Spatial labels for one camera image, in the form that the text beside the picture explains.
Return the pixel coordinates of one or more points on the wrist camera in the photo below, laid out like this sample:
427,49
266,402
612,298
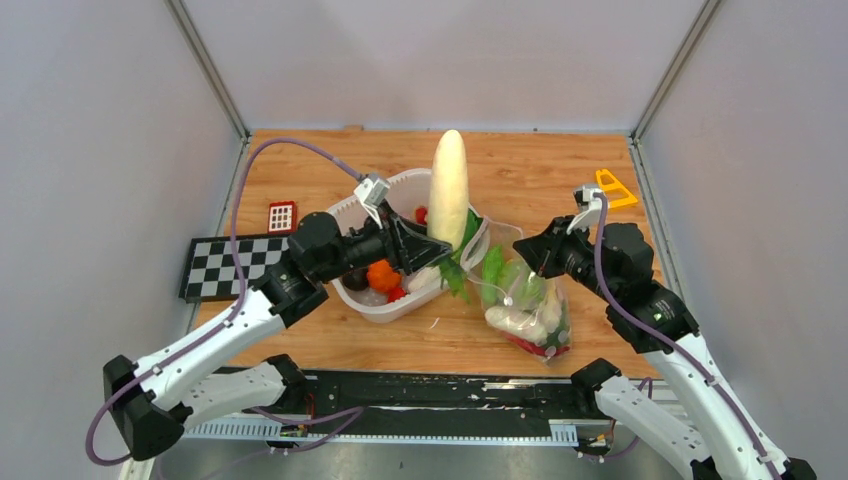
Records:
589,199
370,192

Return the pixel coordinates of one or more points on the red toy tomato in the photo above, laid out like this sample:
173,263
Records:
544,352
395,294

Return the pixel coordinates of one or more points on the orange toy pumpkin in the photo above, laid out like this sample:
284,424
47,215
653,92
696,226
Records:
382,277

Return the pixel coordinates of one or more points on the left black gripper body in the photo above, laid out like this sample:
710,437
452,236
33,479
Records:
389,235

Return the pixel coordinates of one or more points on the small green toy vegetable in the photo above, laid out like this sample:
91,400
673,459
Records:
493,264

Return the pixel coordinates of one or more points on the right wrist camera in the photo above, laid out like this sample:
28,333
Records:
589,199

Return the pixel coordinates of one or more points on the dark toy avocado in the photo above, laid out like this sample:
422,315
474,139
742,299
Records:
356,280

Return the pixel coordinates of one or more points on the green toy cabbage head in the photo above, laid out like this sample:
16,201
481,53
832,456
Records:
525,289

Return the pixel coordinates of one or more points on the yellow plastic triangle frame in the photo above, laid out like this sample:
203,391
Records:
617,193

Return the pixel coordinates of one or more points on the clear pink zip bag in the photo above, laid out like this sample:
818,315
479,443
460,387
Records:
527,310

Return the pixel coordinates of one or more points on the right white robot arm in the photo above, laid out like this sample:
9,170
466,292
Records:
720,439

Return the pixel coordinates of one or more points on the white slotted cable duct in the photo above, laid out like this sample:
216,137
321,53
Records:
247,428

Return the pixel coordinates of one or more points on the white plastic basket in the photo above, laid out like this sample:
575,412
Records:
408,190

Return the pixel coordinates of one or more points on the red white grid block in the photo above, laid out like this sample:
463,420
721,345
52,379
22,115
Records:
282,217

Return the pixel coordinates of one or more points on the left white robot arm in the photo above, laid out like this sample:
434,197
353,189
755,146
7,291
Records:
155,399

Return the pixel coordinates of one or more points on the black white checkerboard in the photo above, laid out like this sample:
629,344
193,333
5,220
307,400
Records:
209,272

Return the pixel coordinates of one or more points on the long white toy radish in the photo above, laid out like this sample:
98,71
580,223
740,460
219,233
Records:
449,190

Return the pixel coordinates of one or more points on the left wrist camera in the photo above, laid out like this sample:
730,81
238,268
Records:
370,192

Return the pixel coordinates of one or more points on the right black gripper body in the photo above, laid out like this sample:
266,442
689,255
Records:
575,255

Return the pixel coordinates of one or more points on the red toy strawberries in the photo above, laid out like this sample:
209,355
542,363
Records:
420,215

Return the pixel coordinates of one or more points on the green toy bok choy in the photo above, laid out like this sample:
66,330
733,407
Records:
447,272

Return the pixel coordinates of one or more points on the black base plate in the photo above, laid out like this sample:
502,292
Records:
439,404

